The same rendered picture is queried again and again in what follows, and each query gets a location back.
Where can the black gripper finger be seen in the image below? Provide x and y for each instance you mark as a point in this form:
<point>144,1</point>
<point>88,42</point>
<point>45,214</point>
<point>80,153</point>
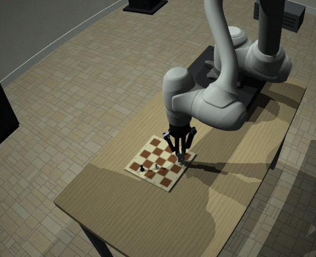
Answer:
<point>173,149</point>
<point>186,144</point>

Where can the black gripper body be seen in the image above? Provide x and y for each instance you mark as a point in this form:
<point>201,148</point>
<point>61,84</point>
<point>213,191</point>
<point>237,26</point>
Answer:
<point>175,129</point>

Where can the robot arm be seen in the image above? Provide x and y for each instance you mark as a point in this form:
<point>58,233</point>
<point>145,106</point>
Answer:
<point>235,54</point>

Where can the brown and cream chessboard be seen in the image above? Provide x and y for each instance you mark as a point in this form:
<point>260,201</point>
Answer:
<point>157,150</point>

